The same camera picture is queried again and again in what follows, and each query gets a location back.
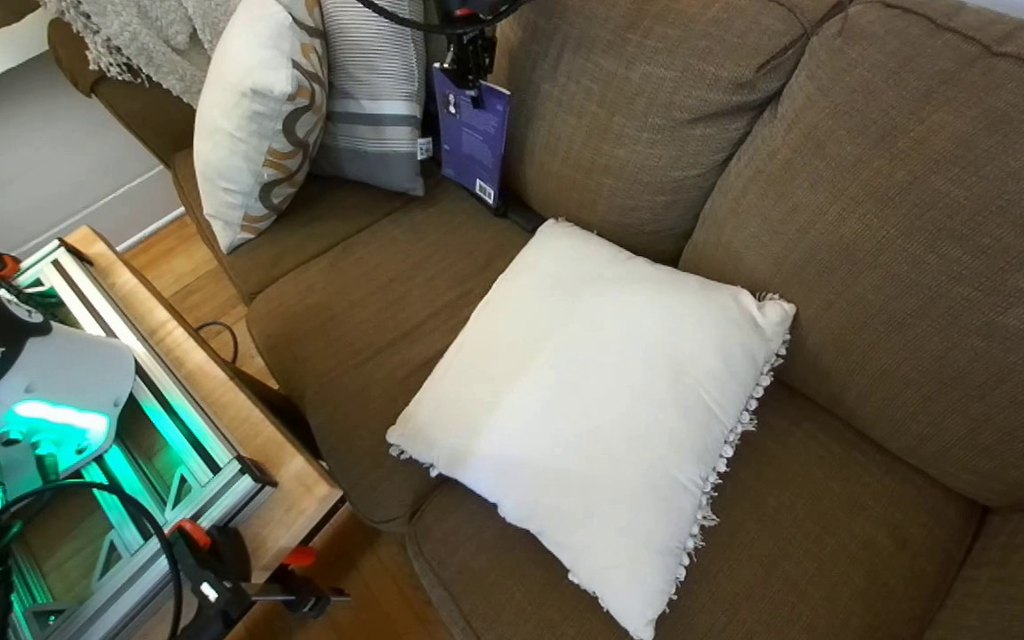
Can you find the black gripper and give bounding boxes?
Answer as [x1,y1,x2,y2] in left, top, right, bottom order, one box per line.
[431,0,529,90]

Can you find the brown fabric sofa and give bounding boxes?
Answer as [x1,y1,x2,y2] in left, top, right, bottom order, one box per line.
[45,0,1024,640]

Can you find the grey knitted blanket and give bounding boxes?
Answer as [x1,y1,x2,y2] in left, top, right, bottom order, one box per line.
[45,0,240,110]

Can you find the thin black floor cable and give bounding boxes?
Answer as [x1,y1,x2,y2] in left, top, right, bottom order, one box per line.
[187,315,281,389]

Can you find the wooden table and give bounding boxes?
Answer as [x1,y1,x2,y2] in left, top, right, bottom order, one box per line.
[60,225,349,583]

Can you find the purple paperback book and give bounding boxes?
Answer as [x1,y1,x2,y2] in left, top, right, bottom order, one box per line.
[425,65,514,217]

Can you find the white square pillow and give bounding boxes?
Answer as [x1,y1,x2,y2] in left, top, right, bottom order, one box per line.
[385,212,799,640]

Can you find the grey striped pillow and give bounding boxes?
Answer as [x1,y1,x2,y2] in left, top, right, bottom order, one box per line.
[309,0,435,200]

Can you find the black cable bundle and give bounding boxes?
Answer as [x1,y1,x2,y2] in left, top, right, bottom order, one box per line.
[0,478,187,640]

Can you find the white pillow with swirl pattern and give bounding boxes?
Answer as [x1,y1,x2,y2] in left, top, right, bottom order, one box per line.
[193,0,335,255]

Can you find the aluminium profile frame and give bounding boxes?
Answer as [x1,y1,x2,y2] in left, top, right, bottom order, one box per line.
[0,235,281,640]

